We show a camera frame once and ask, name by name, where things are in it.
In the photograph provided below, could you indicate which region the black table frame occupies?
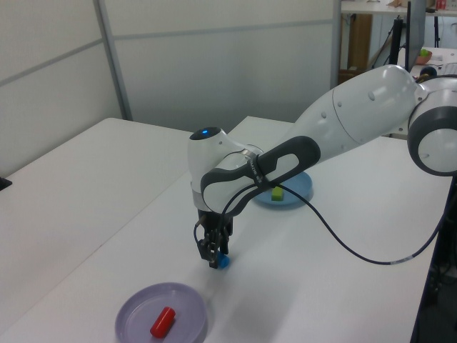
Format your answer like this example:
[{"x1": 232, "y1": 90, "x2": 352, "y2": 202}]
[{"x1": 410, "y1": 178, "x2": 457, "y2": 343}]

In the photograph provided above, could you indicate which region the red cylinder block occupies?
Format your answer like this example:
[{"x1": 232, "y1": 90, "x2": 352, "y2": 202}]
[{"x1": 149, "y1": 306, "x2": 176, "y2": 338}]

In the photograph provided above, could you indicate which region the black cable strap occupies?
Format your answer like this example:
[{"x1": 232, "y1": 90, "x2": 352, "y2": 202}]
[{"x1": 246, "y1": 152, "x2": 269, "y2": 187}]

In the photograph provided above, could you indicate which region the wooden cabinet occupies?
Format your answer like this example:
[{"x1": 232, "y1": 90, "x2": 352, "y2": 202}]
[{"x1": 348, "y1": 14, "x2": 373, "y2": 71}]

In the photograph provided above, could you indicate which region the purple plate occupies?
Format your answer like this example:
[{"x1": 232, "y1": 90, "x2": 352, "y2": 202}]
[{"x1": 114, "y1": 282, "x2": 209, "y2": 343}]

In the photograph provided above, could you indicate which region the black monitor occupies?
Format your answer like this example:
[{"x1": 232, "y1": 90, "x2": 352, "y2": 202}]
[{"x1": 406, "y1": 0, "x2": 428, "y2": 71}]

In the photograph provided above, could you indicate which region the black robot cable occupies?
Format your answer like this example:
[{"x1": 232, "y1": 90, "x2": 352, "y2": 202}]
[{"x1": 192, "y1": 180, "x2": 453, "y2": 267}]

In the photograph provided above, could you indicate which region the blue plate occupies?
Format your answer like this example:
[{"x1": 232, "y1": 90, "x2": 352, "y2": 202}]
[{"x1": 251, "y1": 170, "x2": 315, "y2": 211}]

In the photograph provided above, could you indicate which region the white desk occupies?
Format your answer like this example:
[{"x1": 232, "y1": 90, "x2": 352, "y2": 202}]
[{"x1": 341, "y1": 1, "x2": 457, "y2": 16}]

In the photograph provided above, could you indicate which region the black monitor stand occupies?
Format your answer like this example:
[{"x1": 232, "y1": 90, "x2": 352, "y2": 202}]
[{"x1": 388, "y1": 16, "x2": 407, "y2": 67}]

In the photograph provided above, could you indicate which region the grey partition post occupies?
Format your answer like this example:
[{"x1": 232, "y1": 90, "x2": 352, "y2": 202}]
[{"x1": 329, "y1": 0, "x2": 344, "y2": 86}]

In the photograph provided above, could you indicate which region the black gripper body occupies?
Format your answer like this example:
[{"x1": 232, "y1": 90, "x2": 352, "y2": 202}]
[{"x1": 196, "y1": 209, "x2": 235, "y2": 237}]

